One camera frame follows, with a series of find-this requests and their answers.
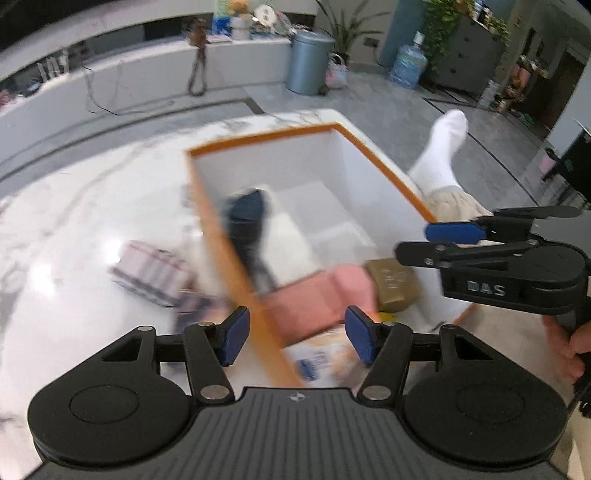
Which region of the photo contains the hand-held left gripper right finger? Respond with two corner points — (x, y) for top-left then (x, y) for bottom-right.
(345, 305), (497, 401)

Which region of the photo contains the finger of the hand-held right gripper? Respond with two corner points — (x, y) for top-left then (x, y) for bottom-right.
(394, 240), (544, 271)
(425, 206), (581, 244)

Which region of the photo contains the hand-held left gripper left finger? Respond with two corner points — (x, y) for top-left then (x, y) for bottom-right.
(99, 306), (252, 401)

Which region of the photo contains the white blue printed packet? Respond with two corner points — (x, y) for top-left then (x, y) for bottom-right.
(284, 325), (370, 388)

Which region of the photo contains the brown cardboard box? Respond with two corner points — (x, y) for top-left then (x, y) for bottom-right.
(365, 258), (421, 312)

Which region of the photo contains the pink bottle orange cap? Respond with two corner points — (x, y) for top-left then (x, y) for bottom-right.
(261, 272), (345, 347)

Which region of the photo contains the cream white object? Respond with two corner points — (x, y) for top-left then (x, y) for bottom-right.
(259, 215), (320, 288)

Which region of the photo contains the dark blue spray can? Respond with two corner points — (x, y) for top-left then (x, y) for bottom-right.
(226, 188), (278, 296)

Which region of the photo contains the orange cardboard box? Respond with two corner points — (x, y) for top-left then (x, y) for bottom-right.
(185, 122), (476, 388)

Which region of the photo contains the person's right hand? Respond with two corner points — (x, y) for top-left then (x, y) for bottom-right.
(542, 314), (587, 384)

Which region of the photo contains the dark marbled packet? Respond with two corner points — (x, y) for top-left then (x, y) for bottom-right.
(173, 291), (222, 330)

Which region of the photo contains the person's leg white sock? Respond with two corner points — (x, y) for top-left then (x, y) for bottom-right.
(409, 110), (495, 232)

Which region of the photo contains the pink bin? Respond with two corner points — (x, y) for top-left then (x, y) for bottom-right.
(540, 148), (559, 183)

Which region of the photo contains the grey cabinet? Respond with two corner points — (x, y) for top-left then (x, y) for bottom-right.
(431, 14), (506, 95)

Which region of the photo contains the blue water jug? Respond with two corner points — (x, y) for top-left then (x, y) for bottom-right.
(390, 31), (428, 89)

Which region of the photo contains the plaid tote bag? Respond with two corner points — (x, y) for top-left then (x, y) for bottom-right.
(324, 53), (349, 90)

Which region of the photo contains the trailing ivy plant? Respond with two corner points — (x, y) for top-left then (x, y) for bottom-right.
(422, 0), (476, 70)

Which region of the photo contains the grey metal trash can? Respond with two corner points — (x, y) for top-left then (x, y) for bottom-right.
(286, 31), (335, 97)

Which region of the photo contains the tall green houseplant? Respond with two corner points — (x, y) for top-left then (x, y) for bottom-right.
(314, 0), (389, 61)

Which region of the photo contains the long grey tv bench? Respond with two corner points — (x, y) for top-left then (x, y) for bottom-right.
(0, 34), (294, 139)

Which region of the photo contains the white pot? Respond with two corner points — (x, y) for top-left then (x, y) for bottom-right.
(230, 16), (254, 40)

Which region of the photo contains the white router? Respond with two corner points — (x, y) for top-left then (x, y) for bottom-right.
(39, 51), (70, 84)

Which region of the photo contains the black television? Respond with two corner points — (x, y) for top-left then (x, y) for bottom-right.
(0, 0), (218, 54)

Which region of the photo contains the black cable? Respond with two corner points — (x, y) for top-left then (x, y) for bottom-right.
(83, 65), (176, 116)

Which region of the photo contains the brown handbag with strap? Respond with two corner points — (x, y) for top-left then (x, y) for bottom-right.
(185, 17), (211, 97)

